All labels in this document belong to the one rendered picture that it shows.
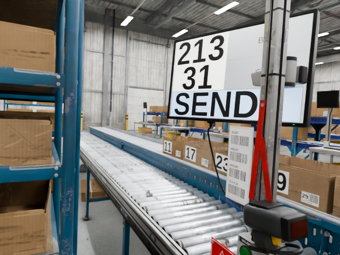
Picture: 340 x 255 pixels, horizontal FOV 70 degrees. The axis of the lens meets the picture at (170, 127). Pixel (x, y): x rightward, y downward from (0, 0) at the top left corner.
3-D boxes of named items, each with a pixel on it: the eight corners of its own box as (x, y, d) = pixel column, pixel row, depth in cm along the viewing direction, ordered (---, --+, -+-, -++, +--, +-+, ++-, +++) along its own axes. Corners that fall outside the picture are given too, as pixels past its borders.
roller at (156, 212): (145, 223, 127) (141, 216, 131) (223, 209, 151) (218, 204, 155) (146, 215, 125) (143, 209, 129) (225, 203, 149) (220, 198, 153)
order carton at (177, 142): (162, 153, 239) (163, 136, 238) (187, 152, 253) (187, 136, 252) (182, 161, 205) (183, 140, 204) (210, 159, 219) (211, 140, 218)
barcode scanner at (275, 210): (290, 274, 43) (287, 214, 43) (241, 249, 53) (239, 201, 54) (313, 265, 46) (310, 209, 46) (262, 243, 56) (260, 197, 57)
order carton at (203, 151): (182, 161, 205) (183, 140, 204) (210, 159, 219) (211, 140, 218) (210, 171, 170) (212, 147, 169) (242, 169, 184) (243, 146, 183)
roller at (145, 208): (138, 206, 136) (141, 207, 132) (212, 196, 160) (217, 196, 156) (138, 215, 135) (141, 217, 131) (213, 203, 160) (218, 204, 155)
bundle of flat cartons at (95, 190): (80, 186, 401) (80, 179, 400) (109, 185, 418) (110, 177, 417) (81, 202, 336) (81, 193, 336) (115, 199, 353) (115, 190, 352)
